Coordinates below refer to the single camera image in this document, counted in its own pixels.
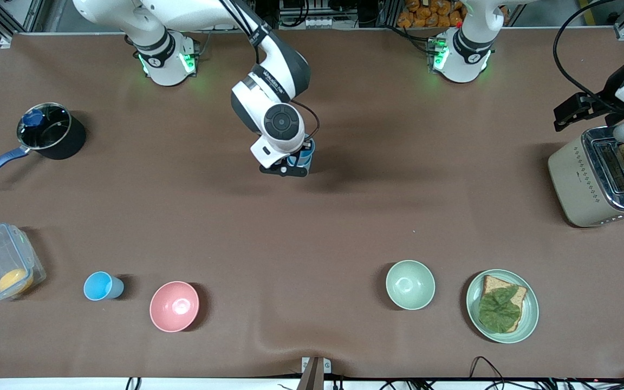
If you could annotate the light blue plastic cup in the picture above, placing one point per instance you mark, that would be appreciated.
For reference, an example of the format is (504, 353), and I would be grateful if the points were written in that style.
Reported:
(101, 286)
(305, 153)

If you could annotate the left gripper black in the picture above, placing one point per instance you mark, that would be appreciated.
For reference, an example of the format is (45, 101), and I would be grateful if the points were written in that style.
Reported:
(602, 105)

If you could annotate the brown table cloth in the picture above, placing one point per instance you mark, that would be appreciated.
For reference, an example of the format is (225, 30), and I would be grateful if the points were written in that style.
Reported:
(312, 244)

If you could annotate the beige and chrome toaster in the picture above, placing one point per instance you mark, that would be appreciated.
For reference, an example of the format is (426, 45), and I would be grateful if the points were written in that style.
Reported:
(577, 184)

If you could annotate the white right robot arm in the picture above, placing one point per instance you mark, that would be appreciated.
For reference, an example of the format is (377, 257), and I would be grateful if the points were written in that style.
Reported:
(252, 97)

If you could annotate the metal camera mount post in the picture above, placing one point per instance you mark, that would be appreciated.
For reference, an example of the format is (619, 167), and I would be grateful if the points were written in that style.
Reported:
(314, 374)

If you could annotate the yellow round sponge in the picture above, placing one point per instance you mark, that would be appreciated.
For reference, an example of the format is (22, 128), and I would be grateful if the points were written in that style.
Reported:
(13, 281)

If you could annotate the orange snack bag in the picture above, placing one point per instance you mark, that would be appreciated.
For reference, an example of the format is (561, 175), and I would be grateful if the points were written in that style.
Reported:
(431, 13)

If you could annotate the brown bread slice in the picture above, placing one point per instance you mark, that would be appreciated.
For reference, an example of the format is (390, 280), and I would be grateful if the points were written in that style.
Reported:
(507, 283)

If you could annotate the pale green plate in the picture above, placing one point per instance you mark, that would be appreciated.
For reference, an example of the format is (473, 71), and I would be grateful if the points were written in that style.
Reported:
(531, 319)

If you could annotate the pale green bowl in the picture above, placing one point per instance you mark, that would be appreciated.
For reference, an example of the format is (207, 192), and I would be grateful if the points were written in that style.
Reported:
(410, 284)

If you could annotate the pink bowl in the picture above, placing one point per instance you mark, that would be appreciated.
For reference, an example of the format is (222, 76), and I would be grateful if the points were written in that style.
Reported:
(174, 306)

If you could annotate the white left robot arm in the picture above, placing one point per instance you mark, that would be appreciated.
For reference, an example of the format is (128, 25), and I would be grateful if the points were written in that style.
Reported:
(469, 49)

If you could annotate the white power strip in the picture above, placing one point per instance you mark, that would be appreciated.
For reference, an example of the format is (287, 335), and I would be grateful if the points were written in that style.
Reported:
(320, 23)

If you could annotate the small blue object in saucepan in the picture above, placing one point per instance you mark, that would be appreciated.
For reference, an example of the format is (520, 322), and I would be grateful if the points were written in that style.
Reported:
(33, 118)

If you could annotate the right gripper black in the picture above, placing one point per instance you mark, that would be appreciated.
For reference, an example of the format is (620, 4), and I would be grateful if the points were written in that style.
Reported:
(298, 155)

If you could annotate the green lettuce leaf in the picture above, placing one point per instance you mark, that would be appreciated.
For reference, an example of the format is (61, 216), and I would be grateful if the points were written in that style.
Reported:
(499, 311)

